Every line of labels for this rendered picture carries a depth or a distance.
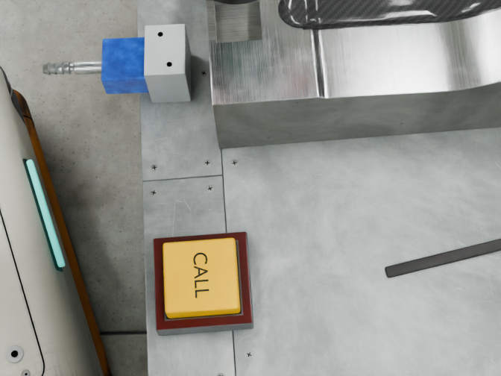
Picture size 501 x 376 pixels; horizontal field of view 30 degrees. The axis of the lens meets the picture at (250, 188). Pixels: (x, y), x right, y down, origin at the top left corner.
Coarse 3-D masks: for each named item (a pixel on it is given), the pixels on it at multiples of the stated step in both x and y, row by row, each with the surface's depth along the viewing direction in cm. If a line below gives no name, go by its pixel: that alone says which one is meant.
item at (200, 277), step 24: (216, 240) 77; (168, 264) 76; (192, 264) 76; (216, 264) 76; (168, 288) 75; (192, 288) 75; (216, 288) 75; (168, 312) 75; (192, 312) 75; (216, 312) 75
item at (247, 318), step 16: (160, 240) 79; (176, 240) 79; (192, 240) 79; (240, 240) 78; (160, 256) 78; (240, 256) 78; (160, 272) 78; (160, 288) 77; (160, 304) 77; (160, 320) 76; (176, 320) 76; (192, 320) 76; (208, 320) 76; (224, 320) 76; (240, 320) 76
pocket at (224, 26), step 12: (216, 12) 82; (228, 12) 81; (240, 12) 81; (252, 12) 81; (216, 24) 81; (228, 24) 81; (240, 24) 81; (252, 24) 81; (216, 36) 80; (228, 36) 81; (240, 36) 81; (252, 36) 81
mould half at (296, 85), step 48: (240, 48) 77; (288, 48) 77; (336, 48) 77; (384, 48) 77; (432, 48) 77; (480, 48) 76; (240, 96) 76; (288, 96) 75; (336, 96) 76; (384, 96) 76; (432, 96) 77; (480, 96) 77; (240, 144) 83
